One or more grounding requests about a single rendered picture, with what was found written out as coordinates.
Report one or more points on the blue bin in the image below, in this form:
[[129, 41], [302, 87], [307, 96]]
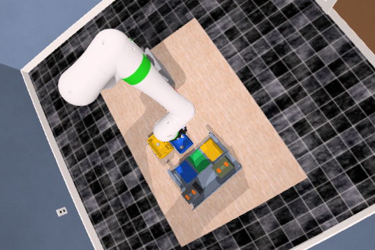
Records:
[[186, 142]]

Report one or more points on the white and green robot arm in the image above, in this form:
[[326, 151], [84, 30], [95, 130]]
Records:
[[113, 56]]

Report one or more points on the yellow bin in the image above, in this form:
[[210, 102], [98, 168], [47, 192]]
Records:
[[162, 150]]

